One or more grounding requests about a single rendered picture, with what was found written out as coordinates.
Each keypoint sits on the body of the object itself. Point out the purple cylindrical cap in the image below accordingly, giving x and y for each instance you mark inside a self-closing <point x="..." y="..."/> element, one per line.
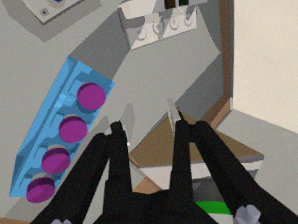
<point x="40" y="190"/>
<point x="72" y="129"/>
<point x="91" y="96"/>
<point x="55" y="161"/>

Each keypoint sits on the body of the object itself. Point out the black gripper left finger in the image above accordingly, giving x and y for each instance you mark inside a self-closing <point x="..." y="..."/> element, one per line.
<point x="71" y="202"/>

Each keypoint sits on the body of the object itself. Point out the grey flat mat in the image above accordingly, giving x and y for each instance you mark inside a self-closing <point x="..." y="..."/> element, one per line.
<point x="186" y="67"/>

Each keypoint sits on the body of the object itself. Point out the grey button panel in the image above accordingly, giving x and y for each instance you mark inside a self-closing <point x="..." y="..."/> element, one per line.
<point x="46" y="10"/>

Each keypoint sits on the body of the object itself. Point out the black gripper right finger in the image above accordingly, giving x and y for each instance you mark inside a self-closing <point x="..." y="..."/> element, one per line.
<point x="246" y="200"/>

